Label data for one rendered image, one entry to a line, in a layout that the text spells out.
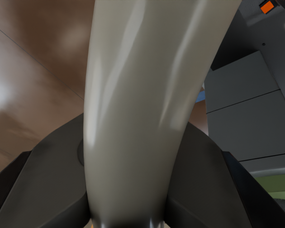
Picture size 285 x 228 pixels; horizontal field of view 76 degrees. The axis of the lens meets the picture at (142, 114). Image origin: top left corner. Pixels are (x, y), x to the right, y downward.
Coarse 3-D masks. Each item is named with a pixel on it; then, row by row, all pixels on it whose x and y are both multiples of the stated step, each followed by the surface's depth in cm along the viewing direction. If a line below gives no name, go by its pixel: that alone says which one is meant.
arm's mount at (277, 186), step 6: (258, 180) 80; (264, 180) 78; (270, 180) 77; (276, 180) 75; (282, 180) 74; (264, 186) 77; (270, 186) 76; (276, 186) 74; (282, 186) 73; (270, 192) 74; (276, 192) 73; (282, 192) 72; (276, 198) 76; (282, 198) 75
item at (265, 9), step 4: (268, 0) 101; (272, 0) 101; (264, 4) 102; (268, 4) 102; (272, 4) 102; (276, 4) 101; (264, 8) 103; (268, 8) 103; (272, 8) 103; (264, 12) 105; (268, 12) 105
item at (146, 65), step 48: (96, 0) 4; (144, 0) 3; (192, 0) 3; (240, 0) 3; (96, 48) 4; (144, 48) 3; (192, 48) 3; (96, 96) 4; (144, 96) 4; (192, 96) 4; (96, 144) 5; (144, 144) 4; (96, 192) 5; (144, 192) 5
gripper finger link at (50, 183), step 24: (72, 120) 11; (48, 144) 9; (72, 144) 9; (24, 168) 7; (48, 168) 7; (72, 168) 7; (24, 192) 6; (48, 192) 6; (72, 192) 6; (0, 216) 6; (24, 216) 6; (48, 216) 6; (72, 216) 6
